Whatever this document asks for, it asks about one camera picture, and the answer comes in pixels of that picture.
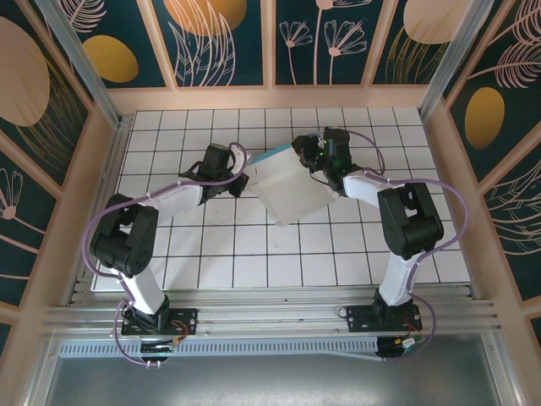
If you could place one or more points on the blue and white paper box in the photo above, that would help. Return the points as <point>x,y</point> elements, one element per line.
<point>287,186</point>

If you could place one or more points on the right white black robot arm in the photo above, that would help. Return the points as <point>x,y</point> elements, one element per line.
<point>410,220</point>

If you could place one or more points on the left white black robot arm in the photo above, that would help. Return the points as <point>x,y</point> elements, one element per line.
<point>127,237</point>

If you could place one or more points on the base wiring connector bundle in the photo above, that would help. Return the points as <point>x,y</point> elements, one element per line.
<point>158,349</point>
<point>401,344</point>

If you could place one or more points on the grey metal sheet panel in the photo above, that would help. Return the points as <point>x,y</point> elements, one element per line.
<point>270,380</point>

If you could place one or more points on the aluminium side rail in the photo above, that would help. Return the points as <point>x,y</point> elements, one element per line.
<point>110,177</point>

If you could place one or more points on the aluminium rail frame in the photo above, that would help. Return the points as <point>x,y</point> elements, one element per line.
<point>274,315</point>

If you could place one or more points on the aluminium corner post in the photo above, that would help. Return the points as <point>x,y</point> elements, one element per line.
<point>452,59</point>
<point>82,59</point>

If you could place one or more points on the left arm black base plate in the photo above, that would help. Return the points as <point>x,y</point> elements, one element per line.
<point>186,321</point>

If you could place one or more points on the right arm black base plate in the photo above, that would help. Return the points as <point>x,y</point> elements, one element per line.
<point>359,317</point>

